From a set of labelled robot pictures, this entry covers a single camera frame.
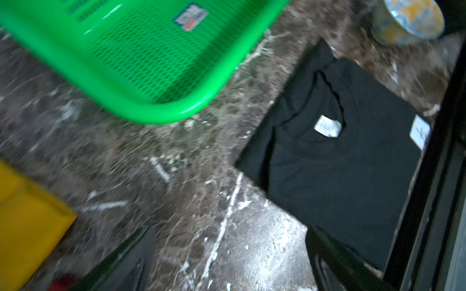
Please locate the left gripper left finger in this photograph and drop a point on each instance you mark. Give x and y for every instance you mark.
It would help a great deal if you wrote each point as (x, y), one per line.
(127, 268)

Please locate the green plastic basket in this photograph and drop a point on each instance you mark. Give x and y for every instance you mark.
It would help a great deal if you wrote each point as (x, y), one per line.
(150, 62)

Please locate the yellow t-shirt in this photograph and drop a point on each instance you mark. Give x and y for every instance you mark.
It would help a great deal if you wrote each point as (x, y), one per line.
(33, 221)

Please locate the red t-shirt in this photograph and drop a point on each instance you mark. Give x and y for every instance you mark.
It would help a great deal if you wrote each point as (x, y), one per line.
(63, 282)

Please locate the patterned ceramic plate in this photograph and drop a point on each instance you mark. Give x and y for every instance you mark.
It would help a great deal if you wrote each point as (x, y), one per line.
(402, 23)

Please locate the black aluminium front rail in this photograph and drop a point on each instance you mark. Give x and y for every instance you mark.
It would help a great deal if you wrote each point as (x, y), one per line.
(429, 253)

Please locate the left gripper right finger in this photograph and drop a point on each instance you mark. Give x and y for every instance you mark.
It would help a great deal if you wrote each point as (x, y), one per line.
(335, 269)

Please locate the black t-shirt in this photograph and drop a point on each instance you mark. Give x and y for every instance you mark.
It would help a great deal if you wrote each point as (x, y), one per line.
(338, 150)

